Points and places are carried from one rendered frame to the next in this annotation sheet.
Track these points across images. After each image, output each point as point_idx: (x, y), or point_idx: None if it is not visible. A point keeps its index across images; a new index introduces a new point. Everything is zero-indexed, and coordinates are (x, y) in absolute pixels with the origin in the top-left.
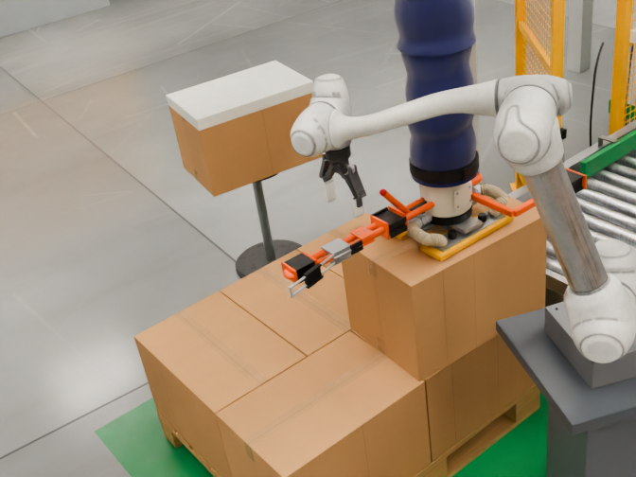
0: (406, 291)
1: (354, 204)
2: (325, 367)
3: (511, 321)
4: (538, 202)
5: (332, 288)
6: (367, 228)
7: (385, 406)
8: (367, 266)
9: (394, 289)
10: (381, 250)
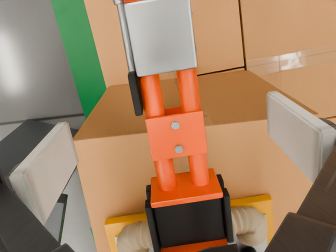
0: (90, 132)
1: (29, 154)
2: (202, 0)
3: (52, 216)
4: None
5: (335, 93)
6: (191, 159)
7: (93, 29)
8: (210, 117)
9: (130, 122)
10: (213, 159)
